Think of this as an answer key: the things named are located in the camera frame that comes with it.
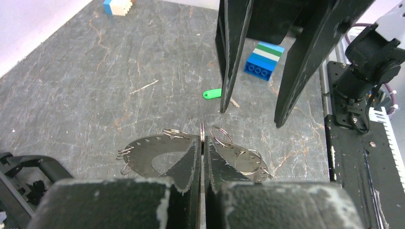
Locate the white toothed cable duct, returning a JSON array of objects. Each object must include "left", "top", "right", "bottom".
[{"left": 369, "top": 107, "right": 405, "bottom": 189}]

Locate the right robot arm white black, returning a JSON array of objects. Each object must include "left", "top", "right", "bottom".
[{"left": 215, "top": 0, "right": 405, "bottom": 128}]

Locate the blue white orange brick stack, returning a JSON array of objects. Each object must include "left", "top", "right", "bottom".
[{"left": 103, "top": 0, "right": 133, "bottom": 16}]

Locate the green key tag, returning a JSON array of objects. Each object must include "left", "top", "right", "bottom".
[{"left": 203, "top": 88, "right": 222, "bottom": 100}]

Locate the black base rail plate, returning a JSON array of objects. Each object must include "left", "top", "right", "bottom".
[{"left": 324, "top": 61, "right": 405, "bottom": 229}]

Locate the black poker chip case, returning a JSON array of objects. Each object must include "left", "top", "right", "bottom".
[{"left": 0, "top": 152, "right": 73, "bottom": 229}]

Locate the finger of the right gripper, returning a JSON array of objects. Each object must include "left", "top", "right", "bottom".
[
  {"left": 215, "top": 0, "right": 253, "bottom": 113},
  {"left": 274, "top": 0, "right": 373, "bottom": 128}
]

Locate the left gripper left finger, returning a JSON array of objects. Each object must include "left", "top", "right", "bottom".
[{"left": 28, "top": 139, "right": 201, "bottom": 229}]

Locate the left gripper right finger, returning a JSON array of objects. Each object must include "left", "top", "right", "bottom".
[{"left": 204, "top": 136, "right": 363, "bottom": 229}]

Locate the blue white green brick stack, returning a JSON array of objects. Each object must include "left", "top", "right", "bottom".
[{"left": 244, "top": 42, "right": 285, "bottom": 81}]

